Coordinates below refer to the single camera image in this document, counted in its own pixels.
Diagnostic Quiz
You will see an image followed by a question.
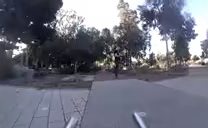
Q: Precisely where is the group of trees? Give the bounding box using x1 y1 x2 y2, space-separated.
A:
0 0 152 76

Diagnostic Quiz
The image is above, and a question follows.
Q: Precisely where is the robot's own part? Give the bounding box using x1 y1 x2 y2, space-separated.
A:
65 115 79 128
133 111 148 128

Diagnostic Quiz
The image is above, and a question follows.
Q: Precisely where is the bare dirt ground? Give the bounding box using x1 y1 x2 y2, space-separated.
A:
0 68 190 90

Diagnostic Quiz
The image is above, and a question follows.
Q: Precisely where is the grey concrete pavement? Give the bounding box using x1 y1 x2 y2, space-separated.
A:
79 66 208 128

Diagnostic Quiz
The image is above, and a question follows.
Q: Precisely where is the tall slender tree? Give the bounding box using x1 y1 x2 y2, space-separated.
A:
138 0 198 71

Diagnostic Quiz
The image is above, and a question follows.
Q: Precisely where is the grey paving slab strip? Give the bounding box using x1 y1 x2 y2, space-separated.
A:
0 83 92 128

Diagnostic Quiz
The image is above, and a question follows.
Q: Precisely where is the person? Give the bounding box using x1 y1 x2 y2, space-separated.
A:
112 49 122 80

